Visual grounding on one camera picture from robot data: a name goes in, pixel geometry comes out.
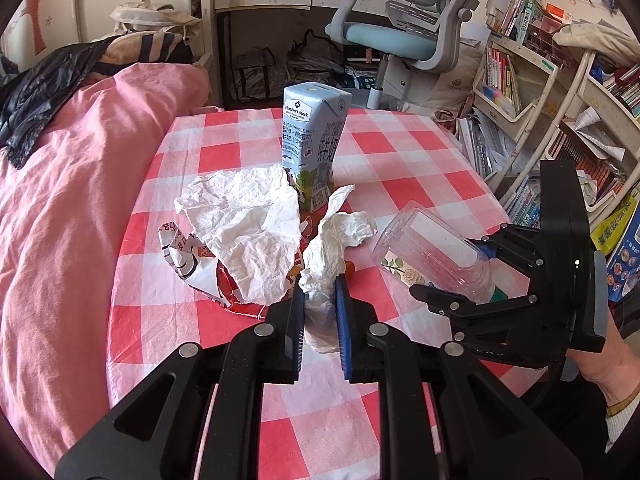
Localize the beige striped cushion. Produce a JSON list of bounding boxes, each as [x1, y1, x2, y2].
[[95, 30, 193, 66]]

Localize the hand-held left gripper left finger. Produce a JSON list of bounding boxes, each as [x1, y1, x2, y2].
[[54, 287, 308, 480]]

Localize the yellow bag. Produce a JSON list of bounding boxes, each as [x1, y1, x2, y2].
[[590, 195, 639, 254]]

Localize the blue printed bag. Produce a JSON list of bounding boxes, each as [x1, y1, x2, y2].
[[345, 65, 382, 97]]

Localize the twisted white tissue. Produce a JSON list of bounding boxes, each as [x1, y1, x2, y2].
[[299, 185, 378, 353]]

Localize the person's right hand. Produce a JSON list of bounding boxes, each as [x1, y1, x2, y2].
[[575, 320, 640, 407]]

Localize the large white tissue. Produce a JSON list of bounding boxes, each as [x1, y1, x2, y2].
[[174, 165, 302, 306]]

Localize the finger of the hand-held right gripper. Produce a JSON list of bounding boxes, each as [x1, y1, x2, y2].
[[409, 284, 543, 335], [472, 223, 546, 282]]

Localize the blue milk carton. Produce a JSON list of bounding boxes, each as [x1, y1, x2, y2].
[[278, 82, 352, 211]]

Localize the red white checkered tablecloth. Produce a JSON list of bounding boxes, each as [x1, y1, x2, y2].
[[107, 107, 531, 480]]

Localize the blue printed box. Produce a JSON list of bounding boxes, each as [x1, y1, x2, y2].
[[605, 220, 640, 302]]

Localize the cream cloth sack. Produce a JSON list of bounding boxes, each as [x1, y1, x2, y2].
[[415, 45, 486, 117]]

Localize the white desk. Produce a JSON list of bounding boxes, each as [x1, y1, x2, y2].
[[200, 0, 501, 111]]

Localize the stack of white papers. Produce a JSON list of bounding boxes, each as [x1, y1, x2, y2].
[[455, 110, 516, 177]]

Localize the red and white printed wrapper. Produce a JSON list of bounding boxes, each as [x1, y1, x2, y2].
[[157, 220, 301, 320]]

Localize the black puffer jacket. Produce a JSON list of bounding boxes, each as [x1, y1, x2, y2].
[[0, 40, 118, 168]]

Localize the cream canvas bag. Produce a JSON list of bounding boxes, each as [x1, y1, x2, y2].
[[110, 0, 203, 36]]

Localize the row of dark books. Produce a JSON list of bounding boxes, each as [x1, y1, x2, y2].
[[550, 130, 627, 202]]

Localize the white bookshelf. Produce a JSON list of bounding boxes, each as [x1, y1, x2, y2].
[[470, 10, 640, 261]]

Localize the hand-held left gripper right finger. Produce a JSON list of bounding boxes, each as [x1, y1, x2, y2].
[[334, 275, 586, 480]]

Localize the grey and blue office chair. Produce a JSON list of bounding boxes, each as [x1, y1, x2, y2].
[[317, 0, 491, 111]]

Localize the cream folded cloth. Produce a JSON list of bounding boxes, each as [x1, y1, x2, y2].
[[552, 22, 640, 67]]

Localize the pink blanket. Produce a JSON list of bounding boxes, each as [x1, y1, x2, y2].
[[0, 62, 226, 476]]

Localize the striped clear storage bag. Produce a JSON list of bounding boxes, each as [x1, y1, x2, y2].
[[232, 49, 281, 102], [287, 30, 351, 86]]

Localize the pink desk organizer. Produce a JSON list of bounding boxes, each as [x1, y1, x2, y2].
[[530, 10, 572, 68]]

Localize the row of workbooks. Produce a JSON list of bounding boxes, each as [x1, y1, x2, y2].
[[505, 175, 545, 232]]

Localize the row of thin colourful books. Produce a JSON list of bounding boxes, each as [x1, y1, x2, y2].
[[484, 47, 523, 117]]

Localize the crumpled white cloth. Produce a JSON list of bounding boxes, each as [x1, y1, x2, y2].
[[576, 170, 599, 207]]

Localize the clear plastic cup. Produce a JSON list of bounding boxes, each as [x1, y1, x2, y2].
[[372, 200, 497, 306]]

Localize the row of upright books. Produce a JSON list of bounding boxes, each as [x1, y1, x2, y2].
[[487, 0, 545, 43]]

